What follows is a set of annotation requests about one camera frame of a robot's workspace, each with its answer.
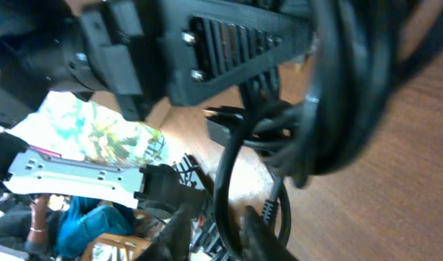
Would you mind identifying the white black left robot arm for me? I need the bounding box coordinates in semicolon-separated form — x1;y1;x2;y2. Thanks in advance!
0;1;312;213

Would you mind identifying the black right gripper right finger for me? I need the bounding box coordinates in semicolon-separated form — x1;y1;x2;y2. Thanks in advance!
241;206;297;261

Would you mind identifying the person in blue clothes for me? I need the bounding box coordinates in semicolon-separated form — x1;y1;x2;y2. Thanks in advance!
0;194;138;260

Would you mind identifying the thin black cable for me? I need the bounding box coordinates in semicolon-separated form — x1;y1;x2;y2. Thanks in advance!
212;119;293;259

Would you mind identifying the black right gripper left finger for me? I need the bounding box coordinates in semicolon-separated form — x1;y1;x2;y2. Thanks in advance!
135;208;191;261

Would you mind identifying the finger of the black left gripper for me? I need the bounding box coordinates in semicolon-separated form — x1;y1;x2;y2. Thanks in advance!
160;1;312;106
239;67;281;120

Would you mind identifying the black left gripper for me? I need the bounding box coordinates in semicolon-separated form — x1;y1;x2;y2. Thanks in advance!
0;0;171;128

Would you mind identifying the wooden chair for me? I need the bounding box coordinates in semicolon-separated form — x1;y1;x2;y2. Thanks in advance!
80;233;152;261

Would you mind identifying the thick black cable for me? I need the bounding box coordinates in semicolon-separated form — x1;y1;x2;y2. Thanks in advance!
206;0;443;189

